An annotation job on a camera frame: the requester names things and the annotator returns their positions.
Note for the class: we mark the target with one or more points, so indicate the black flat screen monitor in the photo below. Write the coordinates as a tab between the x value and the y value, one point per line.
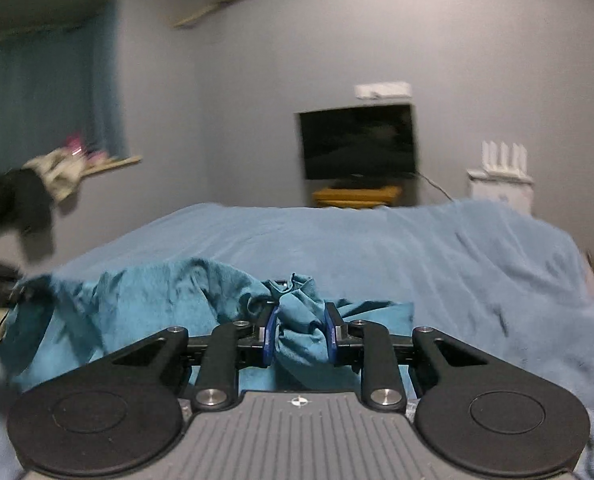
359	142

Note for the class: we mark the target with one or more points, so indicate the blue curtain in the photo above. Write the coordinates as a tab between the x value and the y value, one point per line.
42	95

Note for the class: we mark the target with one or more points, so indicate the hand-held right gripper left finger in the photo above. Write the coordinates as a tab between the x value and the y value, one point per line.
271	337

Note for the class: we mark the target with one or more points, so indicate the pink clothes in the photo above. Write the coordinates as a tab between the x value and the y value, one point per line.
84	150

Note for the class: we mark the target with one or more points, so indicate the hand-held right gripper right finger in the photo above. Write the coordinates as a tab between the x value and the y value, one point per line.
331	335

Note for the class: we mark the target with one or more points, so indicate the white wall power strip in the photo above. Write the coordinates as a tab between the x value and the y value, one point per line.
383	90

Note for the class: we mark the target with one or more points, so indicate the light blue fleece blanket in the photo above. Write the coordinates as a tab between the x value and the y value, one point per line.
377	255

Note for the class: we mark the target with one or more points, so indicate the beige cloth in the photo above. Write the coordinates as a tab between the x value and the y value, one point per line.
59	175

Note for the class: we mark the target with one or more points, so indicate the teal zip jacket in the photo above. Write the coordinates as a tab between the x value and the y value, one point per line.
142	300

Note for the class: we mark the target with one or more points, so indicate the dark cloth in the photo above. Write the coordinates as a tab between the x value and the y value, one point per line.
12	205

